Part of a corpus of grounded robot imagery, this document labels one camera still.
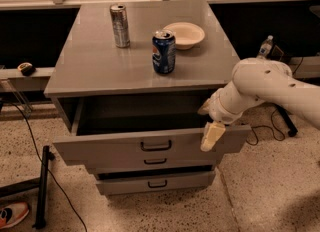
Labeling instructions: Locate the grey drawer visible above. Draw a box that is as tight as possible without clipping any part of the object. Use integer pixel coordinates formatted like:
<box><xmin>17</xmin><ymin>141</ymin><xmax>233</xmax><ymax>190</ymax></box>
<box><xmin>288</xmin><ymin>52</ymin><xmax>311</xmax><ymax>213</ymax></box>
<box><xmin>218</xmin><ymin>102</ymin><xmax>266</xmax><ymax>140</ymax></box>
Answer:
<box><xmin>85</xmin><ymin>157</ymin><xmax>222</xmax><ymax>175</ymax></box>
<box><xmin>96</xmin><ymin>171</ymin><xmax>215</xmax><ymax>196</ymax></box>
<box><xmin>54</xmin><ymin>94</ymin><xmax>250</xmax><ymax>166</ymax></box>

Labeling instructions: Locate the grey drawer cabinet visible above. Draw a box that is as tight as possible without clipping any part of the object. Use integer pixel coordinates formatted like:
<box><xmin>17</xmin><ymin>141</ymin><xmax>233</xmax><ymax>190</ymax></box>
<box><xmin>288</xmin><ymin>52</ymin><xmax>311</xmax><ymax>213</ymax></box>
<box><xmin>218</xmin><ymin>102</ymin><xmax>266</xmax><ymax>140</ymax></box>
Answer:
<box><xmin>45</xmin><ymin>0</ymin><xmax>238</xmax><ymax>183</ymax></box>

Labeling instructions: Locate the blue Pepsi can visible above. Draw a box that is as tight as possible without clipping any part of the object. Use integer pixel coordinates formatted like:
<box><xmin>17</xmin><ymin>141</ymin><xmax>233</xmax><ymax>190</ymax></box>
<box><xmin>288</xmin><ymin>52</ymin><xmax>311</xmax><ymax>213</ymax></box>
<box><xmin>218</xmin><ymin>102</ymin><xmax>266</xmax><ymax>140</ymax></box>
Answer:
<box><xmin>152</xmin><ymin>29</ymin><xmax>176</xmax><ymax>74</ymax></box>

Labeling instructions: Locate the grey bottom drawer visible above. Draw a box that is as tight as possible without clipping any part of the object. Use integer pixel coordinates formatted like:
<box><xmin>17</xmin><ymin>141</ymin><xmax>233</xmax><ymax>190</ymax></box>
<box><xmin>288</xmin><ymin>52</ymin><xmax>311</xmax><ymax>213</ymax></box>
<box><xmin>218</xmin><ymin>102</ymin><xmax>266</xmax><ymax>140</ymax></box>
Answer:
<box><xmin>96</xmin><ymin>171</ymin><xmax>215</xmax><ymax>196</ymax></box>

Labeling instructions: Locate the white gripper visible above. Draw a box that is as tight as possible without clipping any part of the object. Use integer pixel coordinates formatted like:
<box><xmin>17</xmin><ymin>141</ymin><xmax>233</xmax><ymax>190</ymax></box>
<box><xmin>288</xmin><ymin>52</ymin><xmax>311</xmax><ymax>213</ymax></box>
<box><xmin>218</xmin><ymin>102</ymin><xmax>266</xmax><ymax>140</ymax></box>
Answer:
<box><xmin>197</xmin><ymin>88</ymin><xmax>242</xmax><ymax>152</ymax></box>

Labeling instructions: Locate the grey top drawer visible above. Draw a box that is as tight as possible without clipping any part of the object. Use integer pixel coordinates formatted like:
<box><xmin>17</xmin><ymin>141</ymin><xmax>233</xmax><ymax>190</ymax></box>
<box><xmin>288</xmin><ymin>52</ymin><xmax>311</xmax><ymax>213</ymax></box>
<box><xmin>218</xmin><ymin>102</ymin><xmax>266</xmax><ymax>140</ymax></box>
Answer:
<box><xmin>54</xmin><ymin>94</ymin><xmax>250</xmax><ymax>166</ymax></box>

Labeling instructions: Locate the clear plastic water bottle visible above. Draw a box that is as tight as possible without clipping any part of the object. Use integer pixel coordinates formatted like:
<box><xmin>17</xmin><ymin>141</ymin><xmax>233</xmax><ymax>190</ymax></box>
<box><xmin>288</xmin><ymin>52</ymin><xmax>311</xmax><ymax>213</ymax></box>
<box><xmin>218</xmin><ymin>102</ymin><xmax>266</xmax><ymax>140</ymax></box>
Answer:
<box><xmin>257</xmin><ymin>35</ymin><xmax>273</xmax><ymax>59</ymax></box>

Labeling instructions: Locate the orange white sneaker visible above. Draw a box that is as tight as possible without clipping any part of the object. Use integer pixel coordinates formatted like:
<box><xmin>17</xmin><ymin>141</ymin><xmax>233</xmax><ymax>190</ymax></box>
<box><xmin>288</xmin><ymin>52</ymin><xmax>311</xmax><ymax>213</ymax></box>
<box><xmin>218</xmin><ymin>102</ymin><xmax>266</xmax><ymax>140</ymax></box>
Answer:
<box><xmin>0</xmin><ymin>202</ymin><xmax>29</xmax><ymax>229</ymax></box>

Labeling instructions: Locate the tall silver can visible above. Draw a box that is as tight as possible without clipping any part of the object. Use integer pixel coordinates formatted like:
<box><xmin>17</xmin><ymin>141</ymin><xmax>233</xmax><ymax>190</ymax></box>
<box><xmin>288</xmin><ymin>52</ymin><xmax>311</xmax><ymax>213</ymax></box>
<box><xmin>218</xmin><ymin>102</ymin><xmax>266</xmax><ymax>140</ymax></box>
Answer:
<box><xmin>109</xmin><ymin>4</ymin><xmax>130</xmax><ymax>48</ymax></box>

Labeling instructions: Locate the grey middle drawer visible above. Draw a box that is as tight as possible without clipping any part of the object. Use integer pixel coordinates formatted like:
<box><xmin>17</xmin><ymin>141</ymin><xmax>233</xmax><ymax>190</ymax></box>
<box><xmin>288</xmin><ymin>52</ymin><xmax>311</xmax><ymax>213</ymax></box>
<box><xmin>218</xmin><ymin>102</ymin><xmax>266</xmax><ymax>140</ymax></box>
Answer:
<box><xmin>85</xmin><ymin>157</ymin><xmax>222</xmax><ymax>175</ymax></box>

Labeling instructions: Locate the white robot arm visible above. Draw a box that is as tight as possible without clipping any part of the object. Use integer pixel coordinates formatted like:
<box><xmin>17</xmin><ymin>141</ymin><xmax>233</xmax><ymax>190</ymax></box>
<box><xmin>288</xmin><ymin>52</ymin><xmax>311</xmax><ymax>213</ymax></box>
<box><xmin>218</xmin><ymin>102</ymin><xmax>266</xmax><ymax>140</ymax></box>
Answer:
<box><xmin>198</xmin><ymin>58</ymin><xmax>320</xmax><ymax>152</ymax></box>

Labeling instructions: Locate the black cable on floor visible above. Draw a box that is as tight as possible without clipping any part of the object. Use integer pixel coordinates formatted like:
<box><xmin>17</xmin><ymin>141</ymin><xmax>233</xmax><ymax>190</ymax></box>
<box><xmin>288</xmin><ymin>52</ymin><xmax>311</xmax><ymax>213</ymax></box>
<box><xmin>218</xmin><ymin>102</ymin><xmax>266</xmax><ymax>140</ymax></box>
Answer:
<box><xmin>9</xmin><ymin>102</ymin><xmax>88</xmax><ymax>232</ymax></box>

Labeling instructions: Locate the white paper bowl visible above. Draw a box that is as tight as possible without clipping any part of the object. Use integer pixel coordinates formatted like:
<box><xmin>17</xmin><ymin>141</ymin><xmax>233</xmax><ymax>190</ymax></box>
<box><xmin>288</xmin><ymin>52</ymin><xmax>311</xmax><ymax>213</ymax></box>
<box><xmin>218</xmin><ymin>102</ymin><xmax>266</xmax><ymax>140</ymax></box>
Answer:
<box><xmin>165</xmin><ymin>22</ymin><xmax>205</xmax><ymax>50</ymax></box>

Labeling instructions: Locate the black metal stand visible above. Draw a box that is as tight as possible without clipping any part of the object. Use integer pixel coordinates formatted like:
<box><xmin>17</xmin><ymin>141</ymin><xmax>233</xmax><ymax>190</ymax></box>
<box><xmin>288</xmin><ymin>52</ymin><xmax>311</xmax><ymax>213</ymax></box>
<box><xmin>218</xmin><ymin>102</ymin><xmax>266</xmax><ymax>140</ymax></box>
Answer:
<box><xmin>0</xmin><ymin>146</ymin><xmax>55</xmax><ymax>230</ymax></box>

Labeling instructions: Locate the black power adapter cable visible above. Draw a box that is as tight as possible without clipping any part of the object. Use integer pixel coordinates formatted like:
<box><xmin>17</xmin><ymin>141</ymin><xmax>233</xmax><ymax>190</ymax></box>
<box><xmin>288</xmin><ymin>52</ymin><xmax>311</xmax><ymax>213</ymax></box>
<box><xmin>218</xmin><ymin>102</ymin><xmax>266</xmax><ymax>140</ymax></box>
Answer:
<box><xmin>245</xmin><ymin>104</ymin><xmax>299</xmax><ymax>147</ymax></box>

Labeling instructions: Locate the small black box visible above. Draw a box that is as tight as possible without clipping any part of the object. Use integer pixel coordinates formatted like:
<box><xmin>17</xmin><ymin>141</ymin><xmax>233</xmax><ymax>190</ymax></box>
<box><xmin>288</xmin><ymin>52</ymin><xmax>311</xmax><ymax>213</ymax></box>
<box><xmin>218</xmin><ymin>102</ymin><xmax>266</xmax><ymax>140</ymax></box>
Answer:
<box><xmin>270</xmin><ymin>45</ymin><xmax>284</xmax><ymax>61</ymax></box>

